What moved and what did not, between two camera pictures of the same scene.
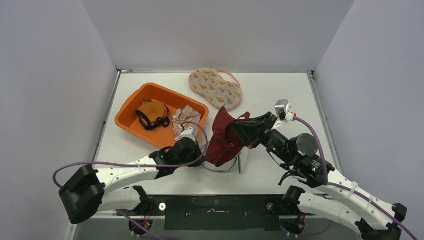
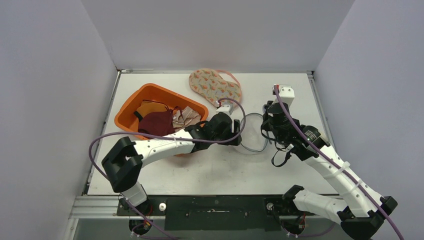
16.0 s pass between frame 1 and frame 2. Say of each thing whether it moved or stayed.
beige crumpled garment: stayed
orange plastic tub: stayed
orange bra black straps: stayed
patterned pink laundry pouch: stayed
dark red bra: moved
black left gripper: moved
